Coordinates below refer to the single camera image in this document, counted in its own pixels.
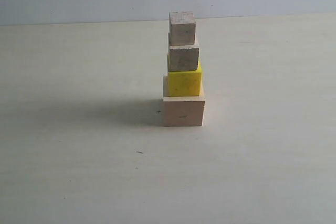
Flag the small natural wooden cube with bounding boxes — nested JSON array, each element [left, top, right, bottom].
[[169, 11, 196, 46]]

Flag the yellow painted wooden cube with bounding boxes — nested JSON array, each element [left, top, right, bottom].
[[166, 54, 203, 97]]

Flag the medium natural wooden cube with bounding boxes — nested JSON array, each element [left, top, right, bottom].
[[167, 33, 200, 72]]

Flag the large natural wooden cube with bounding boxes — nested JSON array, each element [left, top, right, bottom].
[[163, 76, 205, 127]]

